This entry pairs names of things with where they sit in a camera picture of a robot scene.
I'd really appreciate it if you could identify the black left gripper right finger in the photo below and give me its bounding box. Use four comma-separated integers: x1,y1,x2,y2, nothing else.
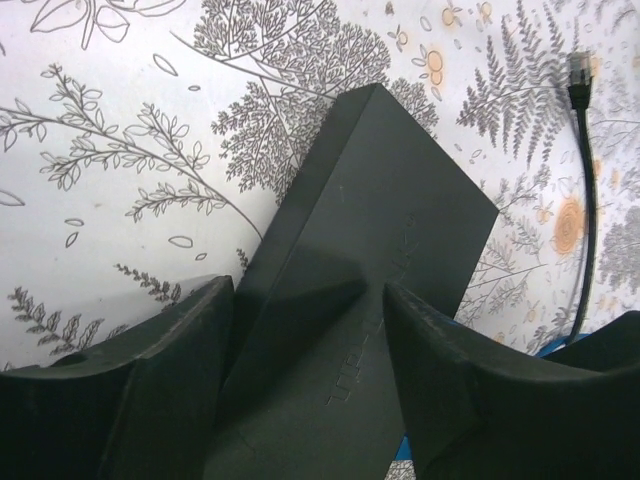
383,284,639,479

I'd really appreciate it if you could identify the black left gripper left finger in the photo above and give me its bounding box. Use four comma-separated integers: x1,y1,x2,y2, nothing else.
1,276,234,479

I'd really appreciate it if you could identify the blue ethernet cable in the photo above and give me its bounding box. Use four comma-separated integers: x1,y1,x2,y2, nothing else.
392,314,591,461

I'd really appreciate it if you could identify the black network switch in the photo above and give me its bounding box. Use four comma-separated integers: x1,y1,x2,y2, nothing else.
204,84,498,479

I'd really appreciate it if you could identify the black ethernet cable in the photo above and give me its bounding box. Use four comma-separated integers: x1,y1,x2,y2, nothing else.
566,49,599,337

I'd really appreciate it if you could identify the floral table mat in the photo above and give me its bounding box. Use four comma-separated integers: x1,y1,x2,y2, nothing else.
1,1,639,479

